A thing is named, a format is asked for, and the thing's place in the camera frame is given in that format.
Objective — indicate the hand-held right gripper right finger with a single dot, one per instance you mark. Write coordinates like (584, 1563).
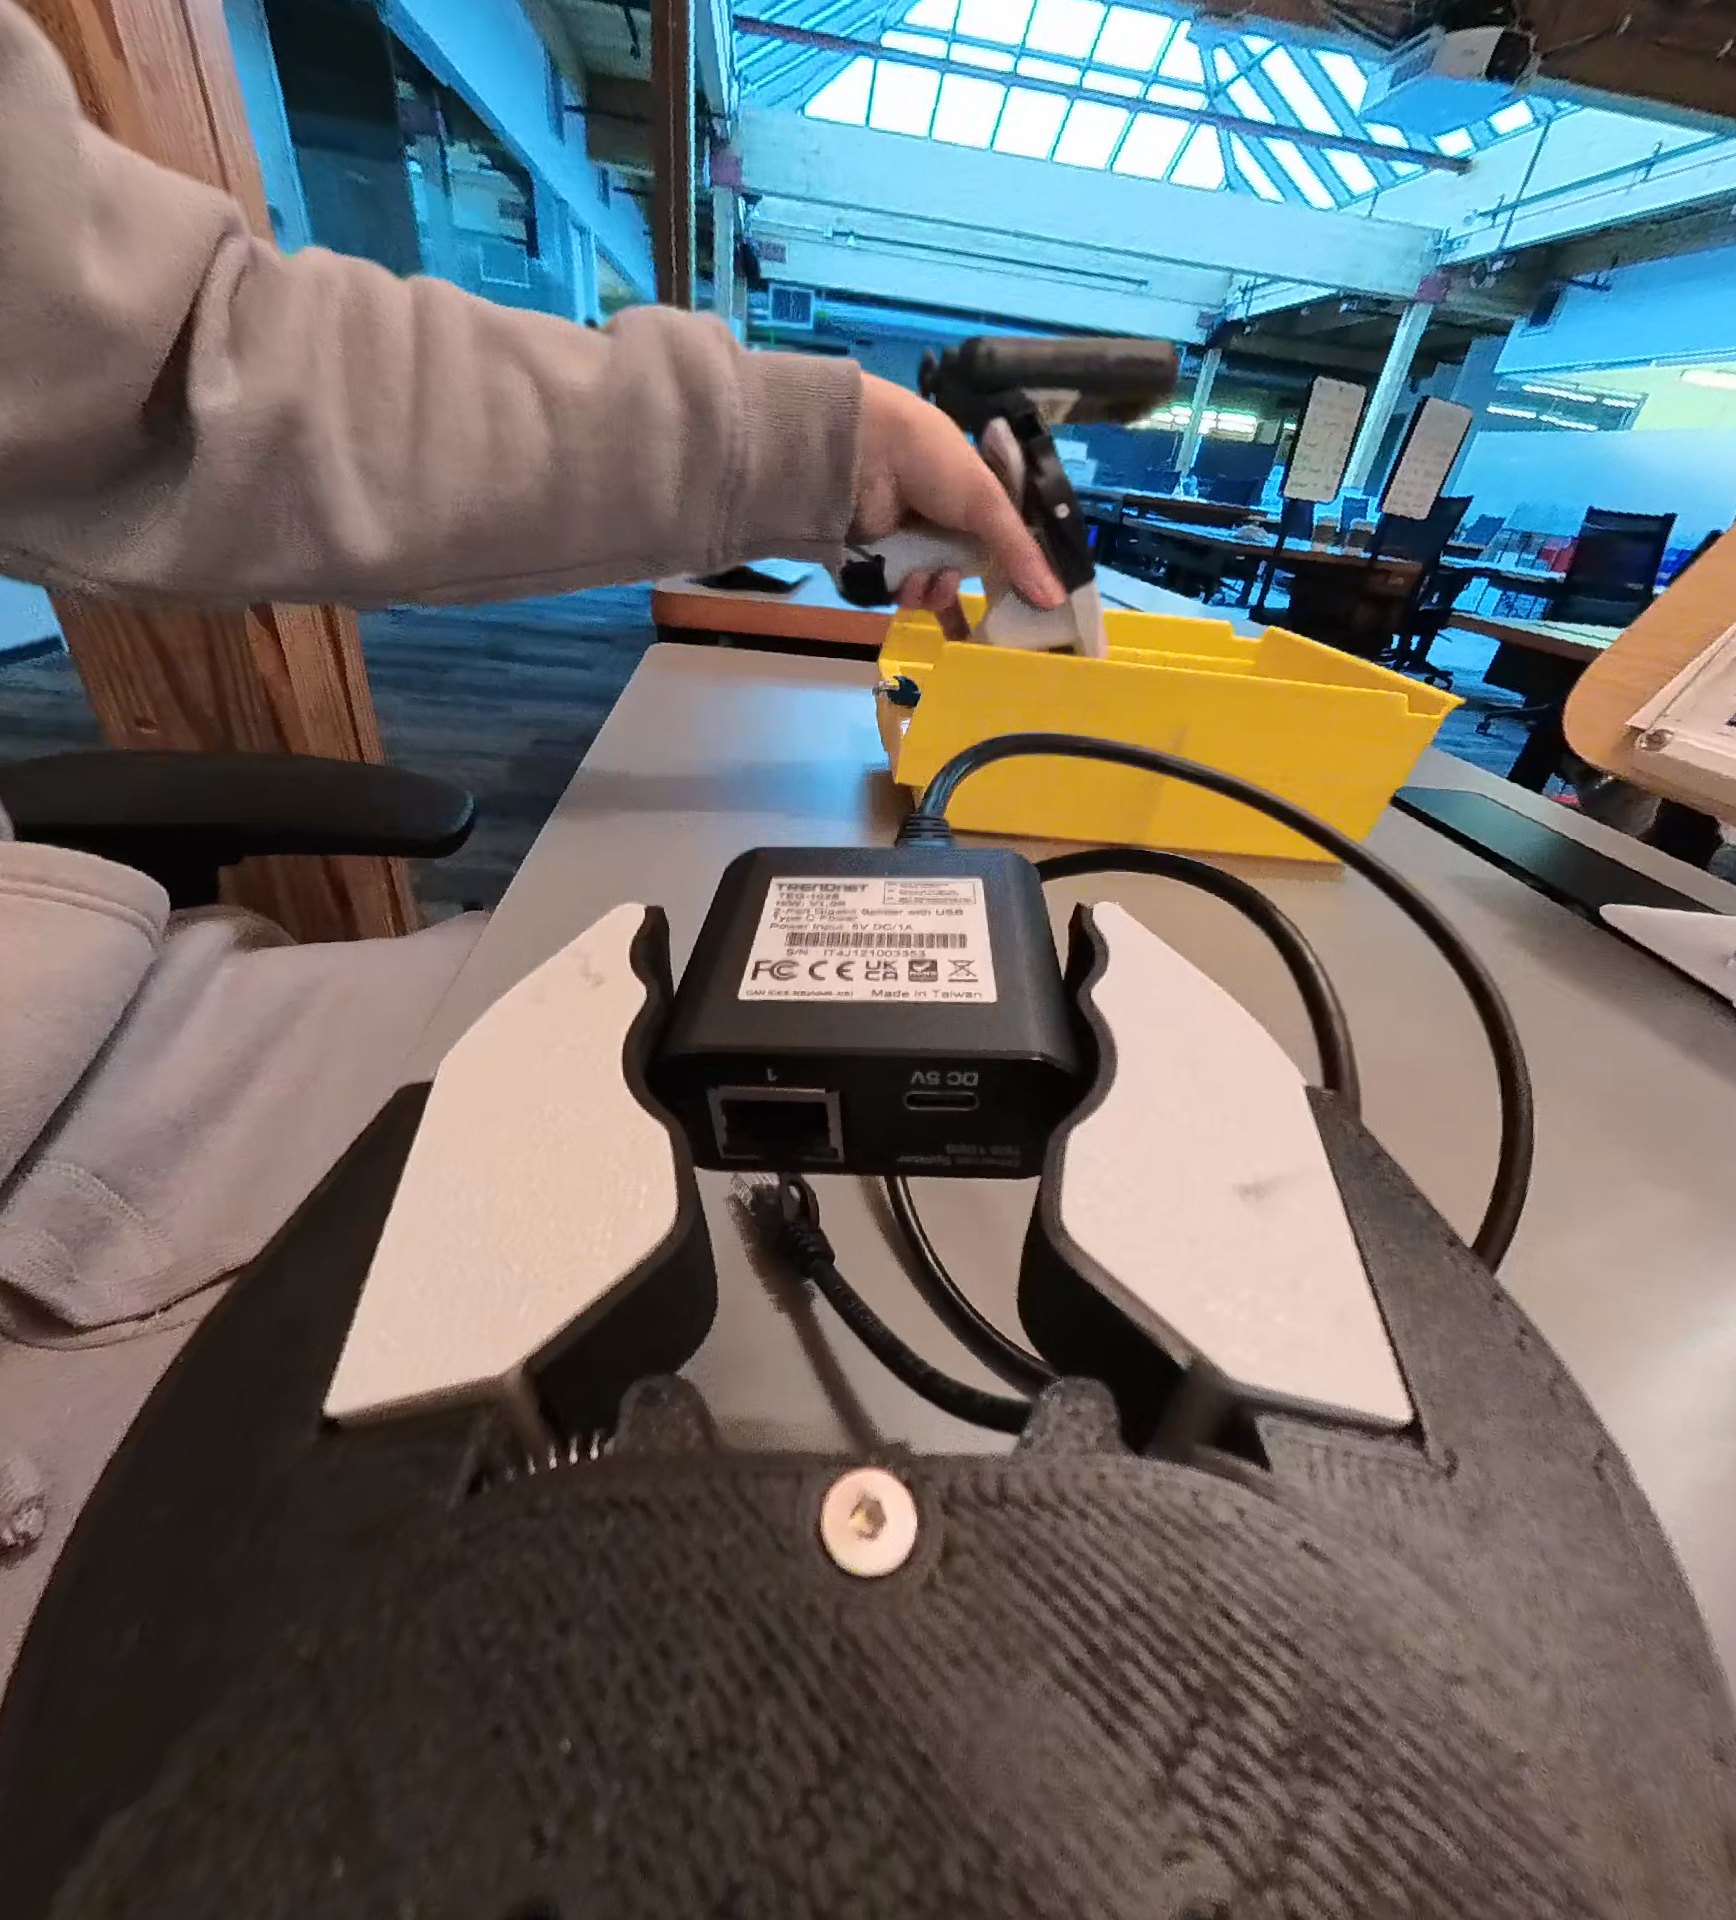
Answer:
(1212, 1200)

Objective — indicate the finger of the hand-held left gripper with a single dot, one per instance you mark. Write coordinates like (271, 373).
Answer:
(1057, 525)

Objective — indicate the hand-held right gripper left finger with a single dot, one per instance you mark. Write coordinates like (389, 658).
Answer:
(523, 1185)

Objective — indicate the yellow plastic bin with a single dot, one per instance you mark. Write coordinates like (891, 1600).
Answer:
(1153, 750)

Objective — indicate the black network splitter box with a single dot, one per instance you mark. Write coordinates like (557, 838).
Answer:
(869, 1034)

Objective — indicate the person's left forearm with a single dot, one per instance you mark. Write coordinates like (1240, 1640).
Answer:
(358, 391)

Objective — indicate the person's left hand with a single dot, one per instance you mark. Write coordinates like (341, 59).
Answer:
(929, 464)

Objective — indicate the white board on stand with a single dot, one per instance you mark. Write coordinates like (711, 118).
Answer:
(1327, 439)
(1426, 458)

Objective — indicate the person's grey hoodie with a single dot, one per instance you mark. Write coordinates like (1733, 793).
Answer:
(88, 1080)

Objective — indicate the black chair armrest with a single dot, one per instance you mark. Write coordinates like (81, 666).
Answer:
(238, 802)

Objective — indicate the ceiling projector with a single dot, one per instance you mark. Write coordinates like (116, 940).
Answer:
(1452, 74)

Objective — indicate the white stand base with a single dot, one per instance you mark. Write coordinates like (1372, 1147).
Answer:
(1708, 938)

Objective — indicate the black office chair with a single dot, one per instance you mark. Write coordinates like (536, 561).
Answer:
(1619, 563)

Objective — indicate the wooden reading board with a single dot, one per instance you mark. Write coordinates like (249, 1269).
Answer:
(1633, 661)

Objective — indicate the wooden pillar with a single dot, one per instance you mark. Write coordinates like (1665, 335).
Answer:
(209, 674)

